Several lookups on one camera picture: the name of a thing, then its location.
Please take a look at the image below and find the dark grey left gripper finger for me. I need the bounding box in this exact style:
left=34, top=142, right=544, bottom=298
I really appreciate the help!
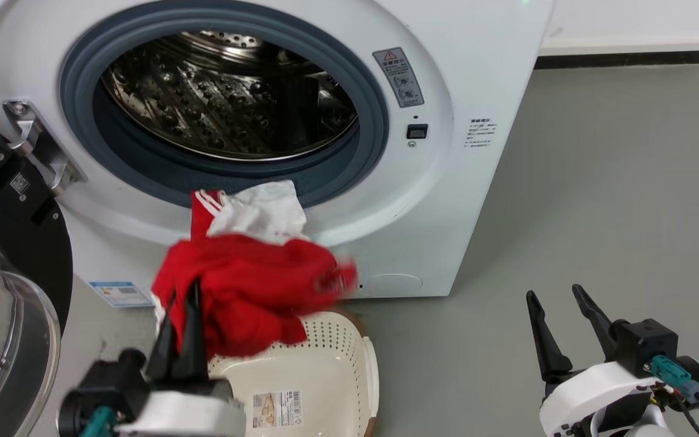
left=145, top=290, right=179, bottom=382
left=174, top=282, right=209, bottom=382

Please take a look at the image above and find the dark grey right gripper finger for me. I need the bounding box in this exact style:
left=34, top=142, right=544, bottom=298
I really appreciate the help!
left=526, top=290, right=573, bottom=383
left=572, top=283, right=622, bottom=361

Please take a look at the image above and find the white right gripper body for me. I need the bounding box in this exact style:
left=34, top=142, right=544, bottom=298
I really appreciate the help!
left=539, top=361, right=667, bottom=437

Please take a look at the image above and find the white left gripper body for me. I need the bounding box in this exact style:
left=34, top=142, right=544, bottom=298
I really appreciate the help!
left=116, top=378, right=247, bottom=437

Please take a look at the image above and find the red garment with white stripes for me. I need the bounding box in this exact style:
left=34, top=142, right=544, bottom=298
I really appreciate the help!
left=152, top=189, right=359, bottom=360

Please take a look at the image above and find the barcode label on basket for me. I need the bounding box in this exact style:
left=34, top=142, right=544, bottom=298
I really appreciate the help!
left=252, top=390, right=303, bottom=429

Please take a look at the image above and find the cream perforated plastic laundry basket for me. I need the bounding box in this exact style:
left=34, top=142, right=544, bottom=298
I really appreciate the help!
left=207, top=311, right=380, bottom=437

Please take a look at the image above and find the white front-load washing machine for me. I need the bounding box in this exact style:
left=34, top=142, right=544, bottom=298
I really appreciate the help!
left=0, top=0, right=556, bottom=309

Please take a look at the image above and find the blue energy label sticker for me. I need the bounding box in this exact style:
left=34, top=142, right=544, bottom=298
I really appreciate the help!
left=89, top=281, right=154, bottom=308

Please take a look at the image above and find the round white filter cover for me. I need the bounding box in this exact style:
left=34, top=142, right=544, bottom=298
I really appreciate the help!
left=364, top=273, right=424, bottom=298

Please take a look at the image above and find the black round glass washer door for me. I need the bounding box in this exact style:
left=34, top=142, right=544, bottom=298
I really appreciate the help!
left=0, top=114, right=75, bottom=437

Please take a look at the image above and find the white text label sticker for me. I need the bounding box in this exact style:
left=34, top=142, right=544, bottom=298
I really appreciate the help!
left=466, top=117, right=498, bottom=150

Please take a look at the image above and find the silver metal door hinge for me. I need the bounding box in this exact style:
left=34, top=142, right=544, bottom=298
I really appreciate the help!
left=2, top=100, right=87, bottom=196

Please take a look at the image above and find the stainless steel washer drum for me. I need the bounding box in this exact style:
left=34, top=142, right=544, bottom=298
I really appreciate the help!
left=101, top=30, right=359, bottom=161

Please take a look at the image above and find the grey rubber door gasket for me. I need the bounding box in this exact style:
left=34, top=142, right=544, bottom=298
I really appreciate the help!
left=59, top=0, right=390, bottom=209

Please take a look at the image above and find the grey warning sticker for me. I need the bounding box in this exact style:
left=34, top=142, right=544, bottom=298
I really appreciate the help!
left=373, top=47, right=425, bottom=109

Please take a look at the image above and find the white and black wall baseboard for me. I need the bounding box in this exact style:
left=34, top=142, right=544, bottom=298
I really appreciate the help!
left=533, top=12, right=699, bottom=70

